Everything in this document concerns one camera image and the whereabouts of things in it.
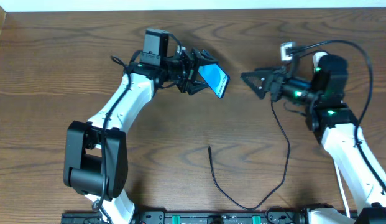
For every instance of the blue Galaxy smartphone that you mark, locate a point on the blue Galaxy smartphone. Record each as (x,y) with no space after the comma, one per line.
(216,78)

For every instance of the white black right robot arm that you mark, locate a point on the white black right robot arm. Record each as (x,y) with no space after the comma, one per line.
(335,128)

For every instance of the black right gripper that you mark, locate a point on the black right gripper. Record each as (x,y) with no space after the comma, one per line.
(274,83)

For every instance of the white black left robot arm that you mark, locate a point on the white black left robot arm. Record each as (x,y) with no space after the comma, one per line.
(96,150)

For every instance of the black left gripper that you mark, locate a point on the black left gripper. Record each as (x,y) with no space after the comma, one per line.
(189,71)

